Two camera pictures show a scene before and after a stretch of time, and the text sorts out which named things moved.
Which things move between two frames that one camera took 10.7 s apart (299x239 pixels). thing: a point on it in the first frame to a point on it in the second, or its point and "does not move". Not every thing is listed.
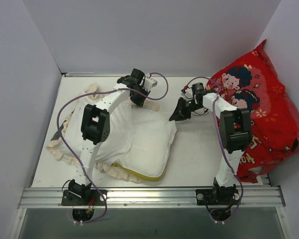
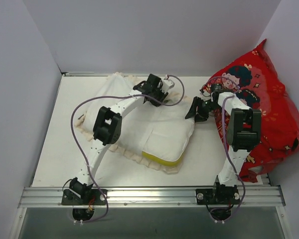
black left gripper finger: x=138 y=98 to x=160 y=98
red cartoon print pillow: x=251 y=82 does not move
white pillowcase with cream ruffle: x=68 y=148 to x=157 y=136
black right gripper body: x=185 y=108 to x=202 y=109
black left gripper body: x=138 y=94 to x=155 y=95
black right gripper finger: x=182 y=111 to x=192 y=111
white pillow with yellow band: x=153 y=134 to x=167 y=141
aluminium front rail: x=149 y=197 does not move
